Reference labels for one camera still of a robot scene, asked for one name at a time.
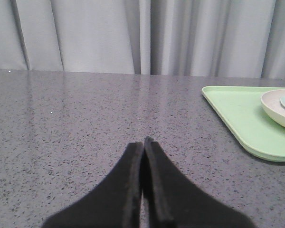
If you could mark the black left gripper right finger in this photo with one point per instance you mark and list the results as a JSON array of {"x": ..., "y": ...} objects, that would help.
[{"x": 175, "y": 202}]

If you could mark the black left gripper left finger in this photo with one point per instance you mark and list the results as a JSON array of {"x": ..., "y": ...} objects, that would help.
[{"x": 113, "y": 203}]

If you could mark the beige round plate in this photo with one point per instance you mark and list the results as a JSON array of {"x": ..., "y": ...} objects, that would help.
[{"x": 272, "y": 105}]

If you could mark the light green plastic tray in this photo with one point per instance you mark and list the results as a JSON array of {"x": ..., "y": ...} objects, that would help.
[{"x": 239, "y": 107}]

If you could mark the grey pleated curtain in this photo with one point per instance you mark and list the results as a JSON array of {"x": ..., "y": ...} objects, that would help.
[{"x": 224, "y": 38}]

